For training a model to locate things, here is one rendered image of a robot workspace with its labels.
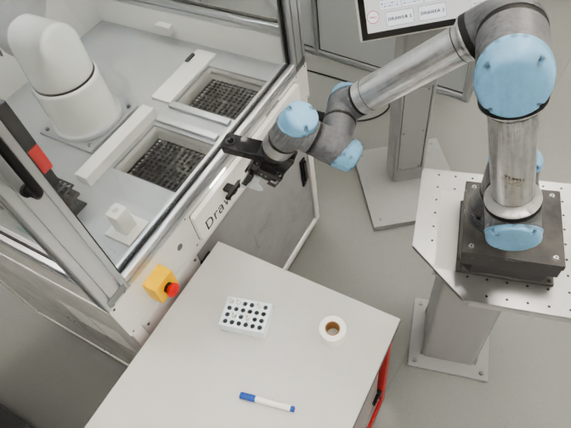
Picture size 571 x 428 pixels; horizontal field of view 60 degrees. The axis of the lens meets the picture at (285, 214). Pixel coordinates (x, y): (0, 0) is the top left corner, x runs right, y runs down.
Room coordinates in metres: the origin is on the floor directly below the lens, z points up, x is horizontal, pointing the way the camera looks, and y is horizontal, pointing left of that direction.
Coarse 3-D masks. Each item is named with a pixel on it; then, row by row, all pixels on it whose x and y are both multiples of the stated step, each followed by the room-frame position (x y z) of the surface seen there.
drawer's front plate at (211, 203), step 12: (228, 168) 1.00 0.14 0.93; (240, 168) 1.02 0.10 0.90; (228, 180) 0.97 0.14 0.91; (216, 192) 0.92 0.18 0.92; (204, 204) 0.88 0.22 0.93; (216, 204) 0.91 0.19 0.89; (228, 204) 0.94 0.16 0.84; (192, 216) 0.85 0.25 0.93; (204, 216) 0.86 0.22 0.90; (216, 216) 0.89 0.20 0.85; (204, 228) 0.85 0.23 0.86
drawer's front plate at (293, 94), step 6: (294, 84) 1.31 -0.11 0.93; (288, 90) 1.29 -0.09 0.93; (294, 90) 1.29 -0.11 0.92; (288, 96) 1.26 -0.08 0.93; (294, 96) 1.28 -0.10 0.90; (282, 102) 1.24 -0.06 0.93; (288, 102) 1.25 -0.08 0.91; (276, 108) 1.21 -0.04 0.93; (282, 108) 1.22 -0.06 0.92; (270, 114) 1.19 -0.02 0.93; (276, 114) 1.19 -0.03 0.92; (270, 120) 1.17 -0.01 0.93; (264, 126) 1.14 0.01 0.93; (270, 126) 1.16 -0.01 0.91; (258, 132) 1.12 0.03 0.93; (264, 132) 1.13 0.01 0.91; (258, 138) 1.10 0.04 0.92
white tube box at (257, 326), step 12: (228, 300) 0.64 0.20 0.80; (240, 300) 0.64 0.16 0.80; (228, 312) 0.61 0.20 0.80; (240, 312) 0.60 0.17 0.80; (252, 312) 0.59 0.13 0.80; (264, 312) 0.59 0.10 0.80; (228, 324) 0.57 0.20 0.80; (240, 324) 0.57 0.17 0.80; (252, 324) 0.56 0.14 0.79; (264, 324) 0.55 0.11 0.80; (264, 336) 0.53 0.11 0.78
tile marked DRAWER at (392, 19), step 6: (390, 12) 1.47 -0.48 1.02; (396, 12) 1.46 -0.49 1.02; (402, 12) 1.46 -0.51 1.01; (408, 12) 1.46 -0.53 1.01; (390, 18) 1.46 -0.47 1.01; (396, 18) 1.45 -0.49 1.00; (402, 18) 1.45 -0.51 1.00; (408, 18) 1.45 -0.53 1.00; (414, 18) 1.44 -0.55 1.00; (390, 24) 1.44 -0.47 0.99; (396, 24) 1.44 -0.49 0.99; (402, 24) 1.44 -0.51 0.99
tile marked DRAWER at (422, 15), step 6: (420, 6) 1.47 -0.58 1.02; (426, 6) 1.46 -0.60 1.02; (432, 6) 1.46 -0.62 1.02; (438, 6) 1.46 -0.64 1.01; (444, 6) 1.45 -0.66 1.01; (420, 12) 1.45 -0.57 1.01; (426, 12) 1.45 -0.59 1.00; (432, 12) 1.45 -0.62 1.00; (438, 12) 1.45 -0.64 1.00; (444, 12) 1.44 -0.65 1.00; (420, 18) 1.44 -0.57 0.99; (426, 18) 1.44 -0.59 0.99; (432, 18) 1.44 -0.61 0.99
